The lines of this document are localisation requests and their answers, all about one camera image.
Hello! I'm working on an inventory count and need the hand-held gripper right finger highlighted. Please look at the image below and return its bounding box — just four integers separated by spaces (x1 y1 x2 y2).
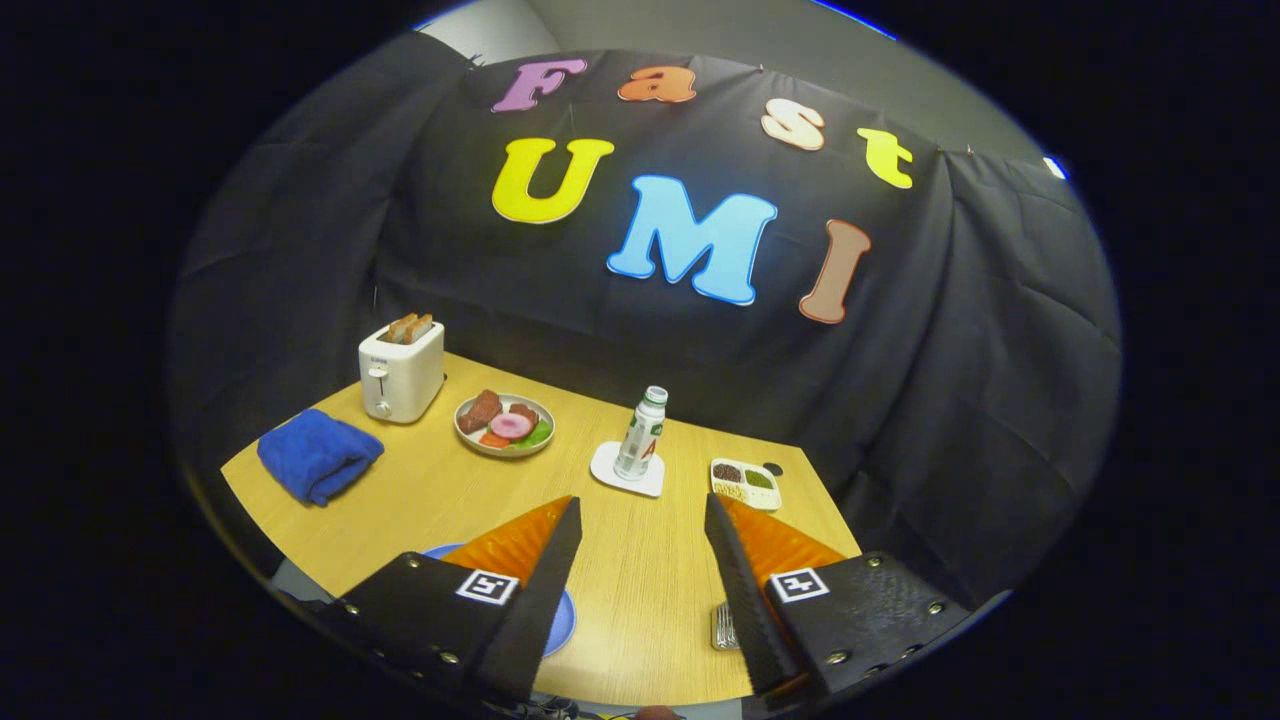
704 492 973 701

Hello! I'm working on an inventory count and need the white square coaster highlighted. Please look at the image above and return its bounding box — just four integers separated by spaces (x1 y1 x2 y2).
589 441 667 499

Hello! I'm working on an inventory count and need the brown meat piece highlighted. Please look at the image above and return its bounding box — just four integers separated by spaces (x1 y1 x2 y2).
458 389 504 435

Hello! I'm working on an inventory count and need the clear plastic drink bottle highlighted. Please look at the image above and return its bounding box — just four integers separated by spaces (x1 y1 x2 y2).
613 385 669 482

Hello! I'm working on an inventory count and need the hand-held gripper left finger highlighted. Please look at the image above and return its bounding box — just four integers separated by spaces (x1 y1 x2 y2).
335 495 584 706

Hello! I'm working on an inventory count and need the oval plate of food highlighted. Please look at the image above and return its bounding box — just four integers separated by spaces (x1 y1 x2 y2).
454 390 556 459

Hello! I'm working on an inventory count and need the white toaster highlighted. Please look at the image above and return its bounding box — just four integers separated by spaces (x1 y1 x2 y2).
358 320 447 425

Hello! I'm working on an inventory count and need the blue round plate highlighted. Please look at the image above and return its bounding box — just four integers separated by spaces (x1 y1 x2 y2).
420 543 578 658

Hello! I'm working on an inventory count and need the white divided snack tray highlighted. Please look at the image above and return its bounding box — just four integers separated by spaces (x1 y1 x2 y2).
710 457 782 512

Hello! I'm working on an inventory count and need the folded blue towel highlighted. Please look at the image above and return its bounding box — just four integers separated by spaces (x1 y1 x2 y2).
257 408 386 508

